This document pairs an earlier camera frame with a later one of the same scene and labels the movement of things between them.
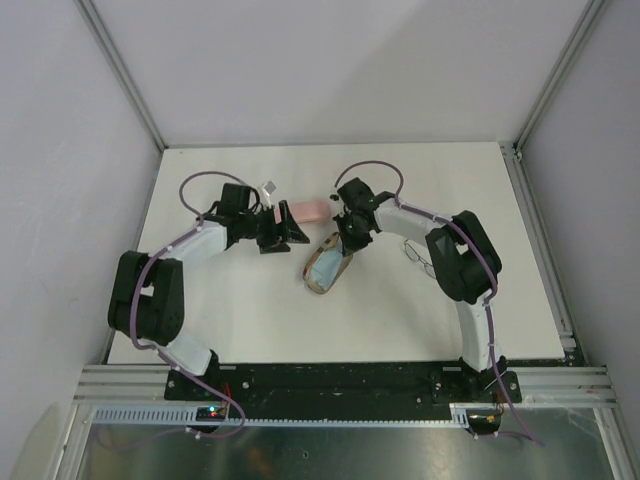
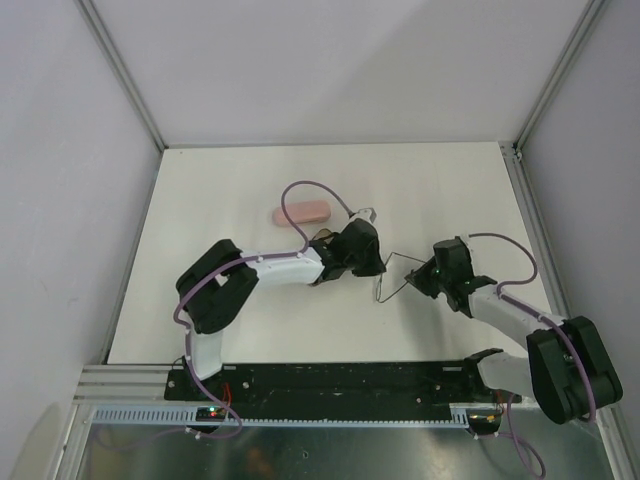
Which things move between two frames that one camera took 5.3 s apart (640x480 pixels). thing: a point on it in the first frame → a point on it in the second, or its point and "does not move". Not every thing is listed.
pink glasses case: [306, 210] does not move
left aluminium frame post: [124, 70] does not move
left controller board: [211, 414] does not move
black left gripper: [272, 243] → [375, 266]
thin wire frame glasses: [415, 256] → [383, 272]
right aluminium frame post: [557, 84] does not move
